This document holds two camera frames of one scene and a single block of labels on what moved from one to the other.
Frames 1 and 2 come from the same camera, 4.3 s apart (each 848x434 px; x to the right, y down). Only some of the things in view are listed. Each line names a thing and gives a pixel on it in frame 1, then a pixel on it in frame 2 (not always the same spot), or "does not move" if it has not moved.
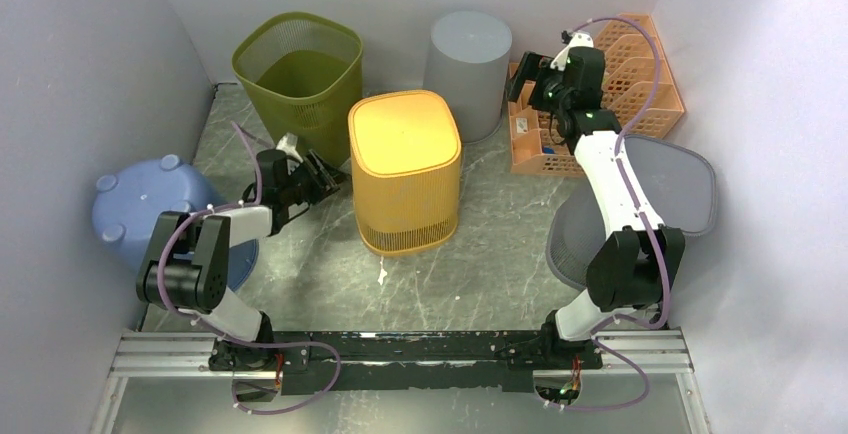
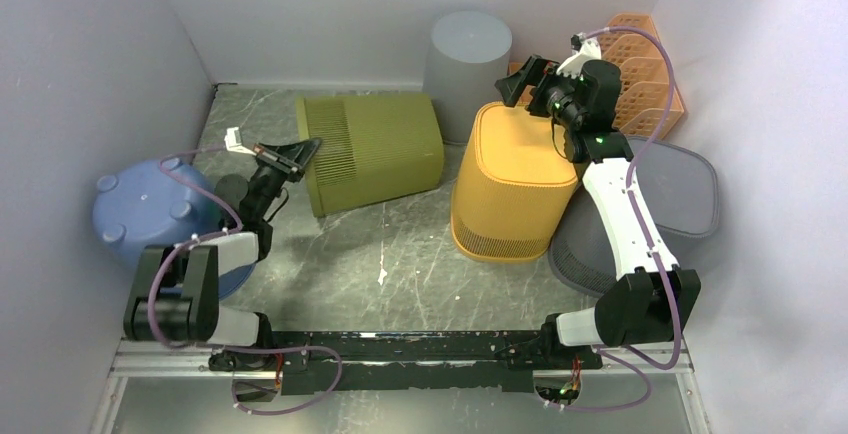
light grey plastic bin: (467, 64) does not move
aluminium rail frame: (651, 350) does not move
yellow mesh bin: (405, 150) to (515, 190)
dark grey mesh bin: (677, 186) does not move
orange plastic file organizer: (630, 71) does not move
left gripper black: (326, 182) to (289, 159)
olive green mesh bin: (300, 74) to (375, 146)
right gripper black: (534, 67) does not move
